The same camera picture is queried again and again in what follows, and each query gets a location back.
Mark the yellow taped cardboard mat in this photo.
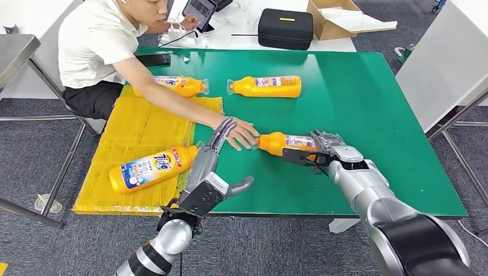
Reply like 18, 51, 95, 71
71, 84, 224, 217

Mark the white sheet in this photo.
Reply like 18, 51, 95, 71
319, 7, 398, 33

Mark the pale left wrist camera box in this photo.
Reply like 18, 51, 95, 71
204, 172, 230, 197

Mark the black camera bracket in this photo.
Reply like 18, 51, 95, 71
157, 181, 226, 235
282, 147, 333, 168

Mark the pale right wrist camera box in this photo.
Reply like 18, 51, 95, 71
330, 145, 364, 164

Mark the person's right hand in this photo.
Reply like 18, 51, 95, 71
221, 117, 261, 152

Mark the clear plastic cup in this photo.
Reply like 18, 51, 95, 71
33, 194, 63, 214

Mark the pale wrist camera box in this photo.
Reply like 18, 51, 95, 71
330, 145, 364, 164
204, 172, 230, 197

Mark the white power strip with cables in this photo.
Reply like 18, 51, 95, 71
159, 22, 209, 48

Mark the person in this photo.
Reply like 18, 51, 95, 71
57, 0, 261, 152

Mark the orange detergent bottle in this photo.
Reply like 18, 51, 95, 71
251, 132, 325, 158
109, 141, 206, 196
132, 75, 209, 98
226, 75, 302, 99

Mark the green white floor object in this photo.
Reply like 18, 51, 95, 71
394, 45, 416, 66

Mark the person's left hand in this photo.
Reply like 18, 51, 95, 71
179, 15, 200, 31

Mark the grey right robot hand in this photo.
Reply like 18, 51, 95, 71
308, 130, 348, 161

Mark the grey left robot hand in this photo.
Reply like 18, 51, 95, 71
177, 117, 255, 205

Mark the black zipped case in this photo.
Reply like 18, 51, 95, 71
257, 8, 314, 51

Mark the white table foot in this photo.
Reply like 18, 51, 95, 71
328, 218, 362, 234

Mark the black right camera bracket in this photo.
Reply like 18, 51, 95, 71
282, 147, 333, 168

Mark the white table with metal legs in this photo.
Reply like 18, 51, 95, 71
394, 0, 488, 208

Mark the brown cardboard box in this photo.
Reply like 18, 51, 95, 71
307, 0, 398, 41

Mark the black left camera bracket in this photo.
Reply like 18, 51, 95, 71
157, 181, 226, 235

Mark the black tablet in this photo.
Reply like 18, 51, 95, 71
181, 0, 218, 33

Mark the white floor cable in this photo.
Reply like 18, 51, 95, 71
456, 220, 488, 249

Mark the black cable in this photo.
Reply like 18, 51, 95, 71
158, 31, 199, 48

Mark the black smartphone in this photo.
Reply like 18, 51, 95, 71
136, 53, 171, 67

